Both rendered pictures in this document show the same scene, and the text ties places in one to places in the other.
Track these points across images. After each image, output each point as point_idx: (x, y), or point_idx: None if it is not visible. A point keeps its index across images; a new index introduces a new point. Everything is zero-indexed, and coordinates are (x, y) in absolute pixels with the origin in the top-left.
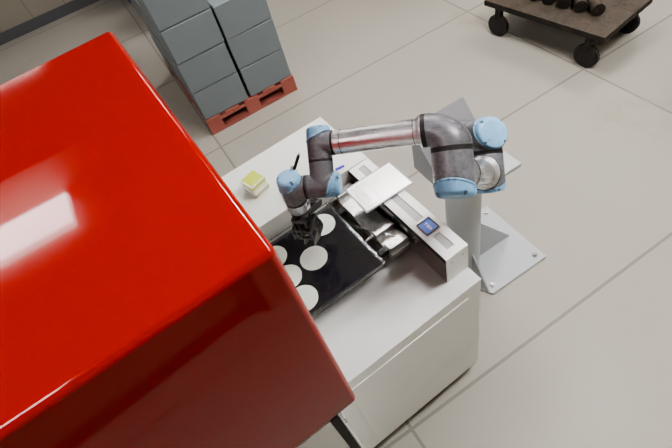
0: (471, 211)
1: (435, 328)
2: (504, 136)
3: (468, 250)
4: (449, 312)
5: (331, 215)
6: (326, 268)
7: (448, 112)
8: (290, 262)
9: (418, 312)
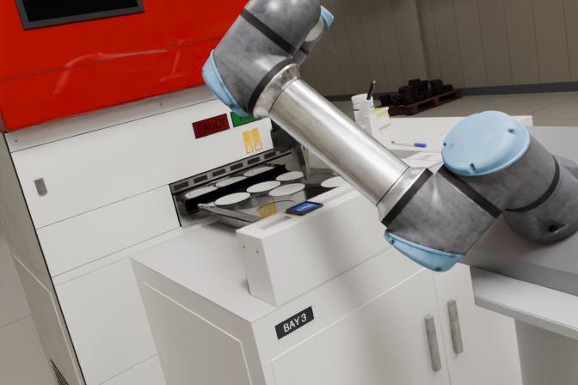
0: None
1: (206, 332)
2: (479, 157)
3: None
4: (219, 328)
5: None
6: (269, 198)
7: (574, 139)
8: (283, 182)
9: (208, 283)
